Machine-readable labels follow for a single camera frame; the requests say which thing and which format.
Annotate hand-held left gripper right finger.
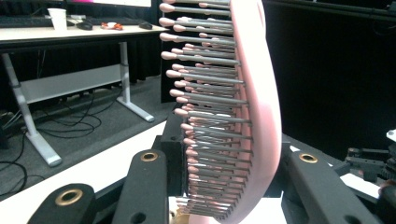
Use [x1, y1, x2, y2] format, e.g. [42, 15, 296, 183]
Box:
[268, 141, 293, 199]

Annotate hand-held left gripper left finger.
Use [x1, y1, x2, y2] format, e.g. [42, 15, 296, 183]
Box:
[151, 106, 190, 198]

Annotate pink hairbrush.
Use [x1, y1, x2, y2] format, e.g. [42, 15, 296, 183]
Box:
[158, 0, 284, 224]

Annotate tan paper bag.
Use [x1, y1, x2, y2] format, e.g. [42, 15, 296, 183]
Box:
[169, 208, 190, 224]

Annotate black curtain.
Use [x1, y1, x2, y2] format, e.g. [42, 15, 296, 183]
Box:
[262, 0, 396, 161]

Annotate orange and white object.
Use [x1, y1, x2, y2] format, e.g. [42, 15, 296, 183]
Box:
[101, 21, 124, 31]

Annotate white paper cup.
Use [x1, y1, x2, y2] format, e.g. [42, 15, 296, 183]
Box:
[47, 7, 68, 31]

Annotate white desk with metal legs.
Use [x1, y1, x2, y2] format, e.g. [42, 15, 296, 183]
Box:
[0, 23, 169, 167]

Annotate black keyboard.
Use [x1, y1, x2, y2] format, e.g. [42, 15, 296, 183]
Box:
[0, 16, 76, 29]

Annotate black cable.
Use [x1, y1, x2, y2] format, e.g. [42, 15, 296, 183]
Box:
[34, 91, 124, 139]
[0, 130, 46, 198]

